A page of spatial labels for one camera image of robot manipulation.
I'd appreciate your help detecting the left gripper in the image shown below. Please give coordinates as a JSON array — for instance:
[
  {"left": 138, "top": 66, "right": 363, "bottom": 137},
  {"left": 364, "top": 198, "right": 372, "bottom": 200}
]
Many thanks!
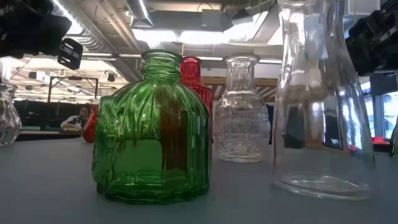
[{"left": 0, "top": 0, "right": 84, "bottom": 71}]

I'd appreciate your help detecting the black partition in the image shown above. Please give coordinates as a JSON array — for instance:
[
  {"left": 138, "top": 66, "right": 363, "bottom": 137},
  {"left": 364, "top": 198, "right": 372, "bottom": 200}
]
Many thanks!
[{"left": 14, "top": 100, "right": 93, "bottom": 131}]

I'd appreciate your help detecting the grey ceiling box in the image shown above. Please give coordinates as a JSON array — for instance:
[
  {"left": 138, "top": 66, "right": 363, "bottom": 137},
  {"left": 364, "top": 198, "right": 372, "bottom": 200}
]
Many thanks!
[{"left": 201, "top": 9, "right": 233, "bottom": 32}]

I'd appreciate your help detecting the white hanging panel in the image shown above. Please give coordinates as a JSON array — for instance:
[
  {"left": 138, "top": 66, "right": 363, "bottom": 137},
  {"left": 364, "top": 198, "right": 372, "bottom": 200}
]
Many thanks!
[{"left": 347, "top": 0, "right": 381, "bottom": 16}]

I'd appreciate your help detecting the wooden slatted shelf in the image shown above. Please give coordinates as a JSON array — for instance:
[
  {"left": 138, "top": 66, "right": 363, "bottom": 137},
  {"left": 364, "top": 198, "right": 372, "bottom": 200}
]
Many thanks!
[{"left": 200, "top": 77, "right": 358, "bottom": 154}]

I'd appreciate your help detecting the clear diamond-cut glass vase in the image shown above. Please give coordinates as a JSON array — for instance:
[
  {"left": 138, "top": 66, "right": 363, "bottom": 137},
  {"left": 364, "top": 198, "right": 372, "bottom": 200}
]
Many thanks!
[{"left": 213, "top": 54, "right": 271, "bottom": 164}]

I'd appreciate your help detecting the ceiling light panel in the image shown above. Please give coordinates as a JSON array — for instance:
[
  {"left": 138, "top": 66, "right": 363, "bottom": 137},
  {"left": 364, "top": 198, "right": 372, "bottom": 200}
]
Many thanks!
[{"left": 132, "top": 29, "right": 271, "bottom": 47}]

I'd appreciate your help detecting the black pipe frame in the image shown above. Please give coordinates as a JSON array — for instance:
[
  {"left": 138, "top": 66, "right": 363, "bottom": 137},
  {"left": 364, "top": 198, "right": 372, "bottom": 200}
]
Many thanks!
[{"left": 46, "top": 76, "right": 100, "bottom": 103}]

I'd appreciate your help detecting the silver ventilation duct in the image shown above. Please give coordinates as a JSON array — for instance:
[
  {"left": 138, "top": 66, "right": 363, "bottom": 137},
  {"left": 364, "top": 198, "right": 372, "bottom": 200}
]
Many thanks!
[{"left": 126, "top": 0, "right": 155, "bottom": 29}]

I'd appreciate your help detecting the red glass bottle vase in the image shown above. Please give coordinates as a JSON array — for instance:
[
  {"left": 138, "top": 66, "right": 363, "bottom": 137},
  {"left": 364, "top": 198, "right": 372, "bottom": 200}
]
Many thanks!
[{"left": 179, "top": 56, "right": 215, "bottom": 146}]

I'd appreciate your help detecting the person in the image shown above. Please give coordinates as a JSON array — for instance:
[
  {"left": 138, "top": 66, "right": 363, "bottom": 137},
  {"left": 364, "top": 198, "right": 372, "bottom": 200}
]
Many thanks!
[{"left": 60, "top": 104, "right": 93, "bottom": 131}]

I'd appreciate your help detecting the dark background table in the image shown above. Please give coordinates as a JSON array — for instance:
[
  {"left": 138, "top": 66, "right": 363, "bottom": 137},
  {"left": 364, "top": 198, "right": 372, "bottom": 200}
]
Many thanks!
[{"left": 15, "top": 125, "right": 83, "bottom": 142}]

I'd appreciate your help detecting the tall clear smooth glass vase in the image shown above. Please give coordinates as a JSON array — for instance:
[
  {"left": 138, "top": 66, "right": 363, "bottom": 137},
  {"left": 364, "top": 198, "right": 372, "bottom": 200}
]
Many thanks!
[{"left": 272, "top": 0, "right": 376, "bottom": 202}]

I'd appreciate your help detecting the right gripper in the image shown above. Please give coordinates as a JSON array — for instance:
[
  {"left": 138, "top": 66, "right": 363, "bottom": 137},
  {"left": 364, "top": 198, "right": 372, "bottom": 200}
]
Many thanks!
[{"left": 345, "top": 0, "right": 398, "bottom": 77}]

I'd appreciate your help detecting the slim green glass vase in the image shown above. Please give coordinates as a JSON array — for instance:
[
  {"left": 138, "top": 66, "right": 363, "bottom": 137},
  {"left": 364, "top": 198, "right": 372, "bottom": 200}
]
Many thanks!
[{"left": 389, "top": 116, "right": 398, "bottom": 159}]

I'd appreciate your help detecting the squat green ribbed glass vase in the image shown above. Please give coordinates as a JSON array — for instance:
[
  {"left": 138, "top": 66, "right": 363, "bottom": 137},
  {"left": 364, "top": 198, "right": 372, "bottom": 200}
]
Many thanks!
[{"left": 91, "top": 49, "right": 211, "bottom": 205}]

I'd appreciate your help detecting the clear swirl-ribbed glass vase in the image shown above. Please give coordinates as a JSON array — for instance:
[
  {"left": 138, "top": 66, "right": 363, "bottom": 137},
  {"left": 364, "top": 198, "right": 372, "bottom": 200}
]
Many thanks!
[{"left": 0, "top": 83, "right": 22, "bottom": 147}]

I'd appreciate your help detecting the red round glass vase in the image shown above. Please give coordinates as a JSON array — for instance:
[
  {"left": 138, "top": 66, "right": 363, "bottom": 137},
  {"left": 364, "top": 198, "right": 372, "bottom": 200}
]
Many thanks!
[{"left": 81, "top": 97, "right": 100, "bottom": 144}]

